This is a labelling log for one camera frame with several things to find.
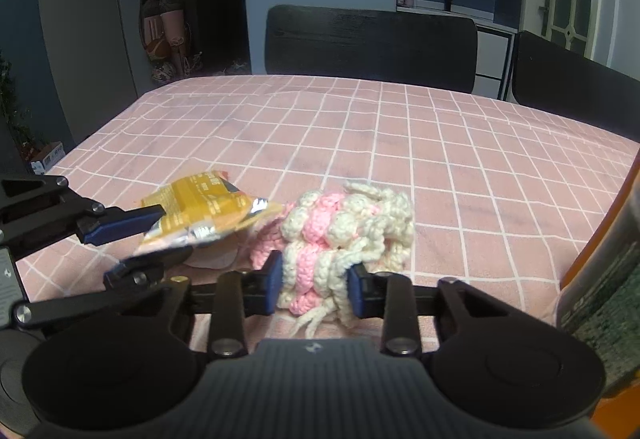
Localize white cabinet with drawers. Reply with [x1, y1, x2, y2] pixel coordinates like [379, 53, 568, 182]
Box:
[396, 4, 517, 100]

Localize pink checkered tablecloth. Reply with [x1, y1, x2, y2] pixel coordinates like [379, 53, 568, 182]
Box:
[15, 75, 640, 362]

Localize black chair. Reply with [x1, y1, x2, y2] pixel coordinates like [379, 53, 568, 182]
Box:
[511, 30, 640, 143]
[264, 4, 478, 95]

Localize pink bags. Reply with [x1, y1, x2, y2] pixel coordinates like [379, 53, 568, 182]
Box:
[141, 0, 190, 81]

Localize yellow snack packet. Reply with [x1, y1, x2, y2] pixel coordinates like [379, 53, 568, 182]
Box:
[134, 169, 285, 260]

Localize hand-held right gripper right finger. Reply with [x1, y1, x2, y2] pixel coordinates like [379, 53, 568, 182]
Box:
[348, 264, 501, 359]

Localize green potted plant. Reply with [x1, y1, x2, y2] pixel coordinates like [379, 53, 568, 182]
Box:
[0, 49, 47, 161]

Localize cardboard box with orange rim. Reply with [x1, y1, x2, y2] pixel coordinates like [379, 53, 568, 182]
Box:
[557, 154, 640, 420]

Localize small cardboard box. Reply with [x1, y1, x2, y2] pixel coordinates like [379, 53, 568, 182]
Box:
[30, 142, 66, 175]

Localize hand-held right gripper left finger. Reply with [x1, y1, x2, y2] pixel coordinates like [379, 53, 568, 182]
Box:
[165, 251, 284, 361]

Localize pale pink round pad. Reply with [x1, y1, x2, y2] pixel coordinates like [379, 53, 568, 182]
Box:
[184, 246, 237, 270]

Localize pink and white crochet piece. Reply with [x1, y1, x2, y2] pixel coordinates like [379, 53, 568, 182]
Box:
[248, 180, 416, 338]

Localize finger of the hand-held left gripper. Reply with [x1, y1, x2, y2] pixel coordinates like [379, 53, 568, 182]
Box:
[0, 176, 167, 264]
[14, 245, 193, 327]

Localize dark sideboard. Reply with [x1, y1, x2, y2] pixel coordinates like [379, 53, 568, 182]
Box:
[182, 0, 251, 70]

